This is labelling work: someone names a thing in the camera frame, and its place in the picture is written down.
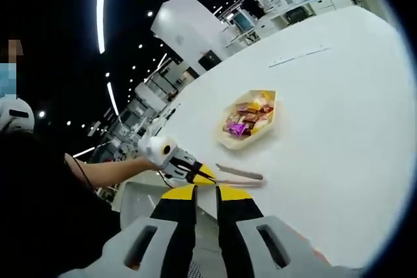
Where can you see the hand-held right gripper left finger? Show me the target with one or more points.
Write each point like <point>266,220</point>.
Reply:
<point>177,226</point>

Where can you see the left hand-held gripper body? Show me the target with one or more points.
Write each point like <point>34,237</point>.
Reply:
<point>156,149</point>

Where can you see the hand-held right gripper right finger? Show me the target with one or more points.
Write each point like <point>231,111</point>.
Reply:
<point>238,226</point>

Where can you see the beige hexagonal container tray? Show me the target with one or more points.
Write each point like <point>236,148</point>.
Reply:
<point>234,144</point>

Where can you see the pink food tongs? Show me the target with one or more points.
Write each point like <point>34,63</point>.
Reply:
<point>242,172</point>

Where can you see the purple snack packet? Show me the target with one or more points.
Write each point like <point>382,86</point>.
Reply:
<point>236,128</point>

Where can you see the pile of snack packets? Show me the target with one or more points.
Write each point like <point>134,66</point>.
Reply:
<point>257,112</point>

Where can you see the white square pillar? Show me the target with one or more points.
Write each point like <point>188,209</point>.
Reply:
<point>185,30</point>

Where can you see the white chest device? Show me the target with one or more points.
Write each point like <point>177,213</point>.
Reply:
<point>16,118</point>

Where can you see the white table socket strip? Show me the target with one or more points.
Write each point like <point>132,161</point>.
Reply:
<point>293,58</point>

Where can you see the blue screen desktop monitor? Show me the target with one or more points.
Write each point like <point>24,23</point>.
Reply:
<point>243,21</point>

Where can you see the white counter cabinet row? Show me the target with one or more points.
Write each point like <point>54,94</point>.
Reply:
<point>329,1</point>

